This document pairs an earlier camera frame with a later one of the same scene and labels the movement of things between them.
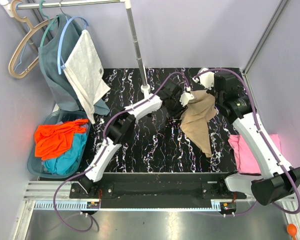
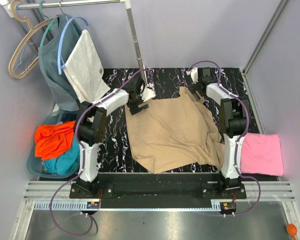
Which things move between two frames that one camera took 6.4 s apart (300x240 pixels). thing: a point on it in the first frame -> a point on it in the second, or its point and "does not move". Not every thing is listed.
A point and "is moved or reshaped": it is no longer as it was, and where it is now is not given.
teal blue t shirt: x=68 y=162 does not move
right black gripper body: x=217 y=100 -> x=194 y=87
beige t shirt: x=195 y=123 is moved or reshaped
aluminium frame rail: x=279 y=11 does not move
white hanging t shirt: x=85 y=69 does not move
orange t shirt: x=52 y=141 does not move
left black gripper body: x=175 y=107 -> x=137 y=100
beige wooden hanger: x=24 y=19 does not move
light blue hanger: x=61 y=64 does not move
